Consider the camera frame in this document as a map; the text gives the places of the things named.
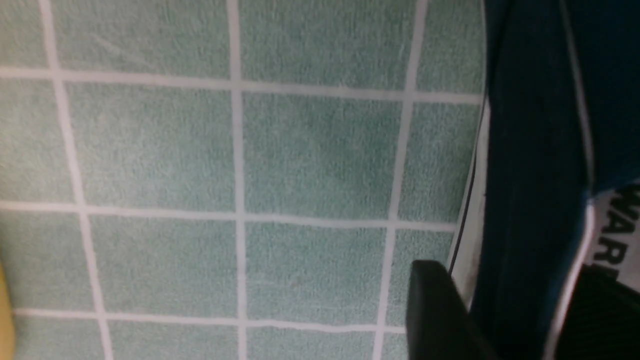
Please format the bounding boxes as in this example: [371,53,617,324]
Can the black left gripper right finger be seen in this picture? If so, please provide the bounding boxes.
[555,265,640,360]

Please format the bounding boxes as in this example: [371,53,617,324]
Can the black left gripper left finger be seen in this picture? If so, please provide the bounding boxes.
[406,260,498,360]

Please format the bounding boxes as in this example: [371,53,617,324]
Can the navy slip-on shoe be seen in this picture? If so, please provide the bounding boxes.
[468,0,639,360]

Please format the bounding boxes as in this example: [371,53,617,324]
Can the green checked cloth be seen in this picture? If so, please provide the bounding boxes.
[1,0,485,360]

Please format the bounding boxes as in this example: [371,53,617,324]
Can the right yellow slipper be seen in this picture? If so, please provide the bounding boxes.
[0,266,16,360]

